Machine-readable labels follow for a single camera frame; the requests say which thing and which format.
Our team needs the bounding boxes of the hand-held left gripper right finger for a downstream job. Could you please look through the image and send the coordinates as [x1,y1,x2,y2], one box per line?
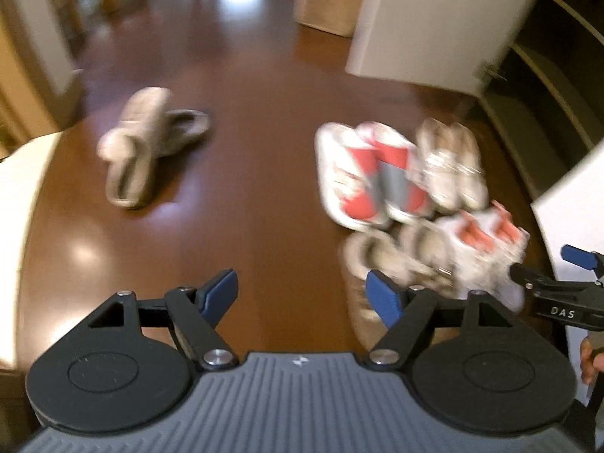
[365,269,513,373]

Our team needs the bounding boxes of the white panel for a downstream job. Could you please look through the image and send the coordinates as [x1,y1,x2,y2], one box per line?
[0,131,64,369]

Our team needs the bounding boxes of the beige fleece-lined slipper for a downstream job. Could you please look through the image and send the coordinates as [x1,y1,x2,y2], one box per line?
[399,219,461,300]
[341,233,411,350]

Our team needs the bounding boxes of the white cabinet door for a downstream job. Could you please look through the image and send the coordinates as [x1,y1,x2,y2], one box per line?
[346,0,550,97]
[529,139,604,303]

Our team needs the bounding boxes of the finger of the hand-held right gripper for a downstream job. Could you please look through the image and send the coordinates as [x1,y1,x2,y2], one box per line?
[508,263,563,297]
[561,244,604,275]

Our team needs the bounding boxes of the person's right hand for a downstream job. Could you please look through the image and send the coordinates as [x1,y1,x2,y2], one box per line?
[579,334,604,385]

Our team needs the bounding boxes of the beige storage box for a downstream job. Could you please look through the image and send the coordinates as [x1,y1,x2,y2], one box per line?
[293,0,366,39]

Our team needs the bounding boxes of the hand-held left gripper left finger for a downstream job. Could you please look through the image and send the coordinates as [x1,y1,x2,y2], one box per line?
[87,268,239,371]

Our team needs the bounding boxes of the cream loafer shoe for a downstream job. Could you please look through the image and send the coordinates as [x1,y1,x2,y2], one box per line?
[448,123,489,211]
[418,118,461,213]

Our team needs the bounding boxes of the grey ribbed-sole slipper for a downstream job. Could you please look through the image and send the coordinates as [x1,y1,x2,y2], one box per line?
[151,109,211,157]
[97,87,173,211]

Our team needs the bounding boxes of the red and white sneaker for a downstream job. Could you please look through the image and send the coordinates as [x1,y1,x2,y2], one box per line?
[315,123,392,232]
[356,122,432,225]

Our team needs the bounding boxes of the white mesh sneaker orange tabs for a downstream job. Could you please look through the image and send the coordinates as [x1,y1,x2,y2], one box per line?
[446,212,505,293]
[476,200,532,314]

